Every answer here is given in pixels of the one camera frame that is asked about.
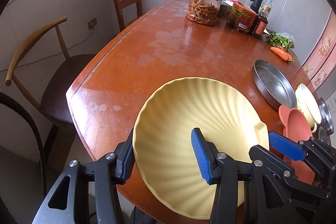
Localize small steel bowl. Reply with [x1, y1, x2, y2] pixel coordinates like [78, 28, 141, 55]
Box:
[317, 98, 334, 145]

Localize red white plastic bag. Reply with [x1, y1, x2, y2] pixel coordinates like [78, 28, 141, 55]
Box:
[222, 0, 253, 8]

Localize orange silicone plate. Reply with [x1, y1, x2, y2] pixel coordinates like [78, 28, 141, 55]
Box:
[278, 105, 315, 185]

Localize curved-back wooden chair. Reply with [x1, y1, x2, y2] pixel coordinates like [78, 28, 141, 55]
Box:
[5, 16, 95, 173]

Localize shallow steel pan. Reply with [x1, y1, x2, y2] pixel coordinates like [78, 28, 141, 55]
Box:
[252, 59, 297, 110]

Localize clear plastic bottle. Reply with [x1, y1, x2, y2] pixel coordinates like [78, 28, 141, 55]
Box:
[258, 0, 273, 18]

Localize hello kitty pink door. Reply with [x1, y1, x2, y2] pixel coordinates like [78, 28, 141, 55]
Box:
[302, 11, 336, 90]

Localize orange carrot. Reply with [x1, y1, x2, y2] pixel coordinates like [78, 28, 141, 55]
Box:
[270, 47, 294, 62]

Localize black cable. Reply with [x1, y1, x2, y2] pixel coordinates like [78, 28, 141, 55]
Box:
[0, 91, 47, 200]

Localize yellow scalloped plate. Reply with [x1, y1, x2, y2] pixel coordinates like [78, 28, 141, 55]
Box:
[133, 77, 269, 219]

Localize cream bowl with handle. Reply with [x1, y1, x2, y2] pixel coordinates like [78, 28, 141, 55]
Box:
[295, 83, 322, 133]

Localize clear jar black lid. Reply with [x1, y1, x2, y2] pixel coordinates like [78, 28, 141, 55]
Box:
[186, 0, 222, 26]

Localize wall power socket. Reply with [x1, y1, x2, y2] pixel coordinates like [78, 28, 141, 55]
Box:
[88, 17, 97, 29]

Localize orange-lid pickle jar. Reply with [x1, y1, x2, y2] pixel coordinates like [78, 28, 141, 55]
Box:
[227, 1, 257, 33]

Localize green vegetables in bag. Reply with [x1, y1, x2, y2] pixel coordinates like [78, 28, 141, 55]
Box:
[266, 31, 294, 51]

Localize dark sauce bottle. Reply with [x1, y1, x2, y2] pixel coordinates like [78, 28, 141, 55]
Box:
[251, 13, 268, 38]

